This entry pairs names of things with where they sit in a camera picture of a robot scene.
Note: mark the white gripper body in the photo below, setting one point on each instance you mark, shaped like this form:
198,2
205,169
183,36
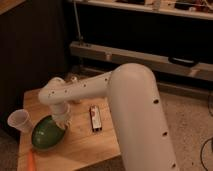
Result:
61,114

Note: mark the green ceramic bowl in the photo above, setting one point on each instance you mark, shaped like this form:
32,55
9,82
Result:
46,134

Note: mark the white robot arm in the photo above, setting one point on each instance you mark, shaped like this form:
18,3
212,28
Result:
136,110

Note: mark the black rectangular device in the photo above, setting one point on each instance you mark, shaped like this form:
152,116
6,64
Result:
95,118

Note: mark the small clear glass bottle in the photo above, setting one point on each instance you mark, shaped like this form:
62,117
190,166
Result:
73,80

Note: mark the orange carrot toy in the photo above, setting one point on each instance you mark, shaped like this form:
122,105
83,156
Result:
31,165

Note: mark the metal pole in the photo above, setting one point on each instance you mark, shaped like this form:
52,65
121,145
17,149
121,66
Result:
80,38

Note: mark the long grey case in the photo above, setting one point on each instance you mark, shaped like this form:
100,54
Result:
155,62

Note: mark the white shelf board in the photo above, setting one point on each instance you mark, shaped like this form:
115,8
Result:
154,7

